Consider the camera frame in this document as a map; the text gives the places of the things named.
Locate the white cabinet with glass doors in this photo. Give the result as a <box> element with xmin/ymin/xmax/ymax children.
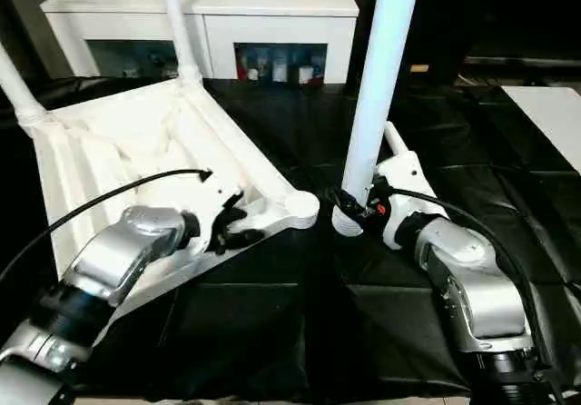
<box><xmin>39</xmin><ymin>0</ymin><xmax>359</xmax><ymax>84</ymax></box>

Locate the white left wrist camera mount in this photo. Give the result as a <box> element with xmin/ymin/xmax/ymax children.
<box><xmin>181</xmin><ymin>177</ymin><xmax>249</xmax><ymax>256</ymax></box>

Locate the black mat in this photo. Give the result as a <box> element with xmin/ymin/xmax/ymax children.
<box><xmin>0</xmin><ymin>75</ymin><xmax>581</xmax><ymax>401</ymax></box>

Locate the white board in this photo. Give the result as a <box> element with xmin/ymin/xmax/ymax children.
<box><xmin>500</xmin><ymin>85</ymin><xmax>581</xmax><ymax>174</ymax></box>

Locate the white plastic table leg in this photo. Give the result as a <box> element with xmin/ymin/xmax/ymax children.
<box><xmin>330</xmin><ymin>0</ymin><xmax>426</xmax><ymax>238</ymax></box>
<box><xmin>383</xmin><ymin>121</ymin><xmax>417</xmax><ymax>156</ymax></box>
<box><xmin>155</xmin><ymin>0</ymin><xmax>203</xmax><ymax>86</ymax></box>
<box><xmin>0</xmin><ymin>44</ymin><xmax>46</xmax><ymax>124</ymax></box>

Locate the grey curtain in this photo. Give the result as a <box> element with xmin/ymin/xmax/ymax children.
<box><xmin>0</xmin><ymin>0</ymin><xmax>74</xmax><ymax>79</ymax></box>

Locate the white plastic table top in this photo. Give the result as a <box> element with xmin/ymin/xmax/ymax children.
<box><xmin>20</xmin><ymin>77</ymin><xmax>321</xmax><ymax>347</ymax></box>

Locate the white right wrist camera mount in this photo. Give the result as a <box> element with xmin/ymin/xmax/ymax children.
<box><xmin>374</xmin><ymin>150</ymin><xmax>437</xmax><ymax>251</ymax></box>

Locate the black bar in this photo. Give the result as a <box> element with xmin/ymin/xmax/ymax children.
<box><xmin>465</xmin><ymin>55</ymin><xmax>581</xmax><ymax>68</ymax></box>

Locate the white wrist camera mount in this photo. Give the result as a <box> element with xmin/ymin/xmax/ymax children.
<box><xmin>181</xmin><ymin>177</ymin><xmax>249</xmax><ymax>256</ymax></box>
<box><xmin>374</xmin><ymin>150</ymin><xmax>437</xmax><ymax>251</ymax></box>

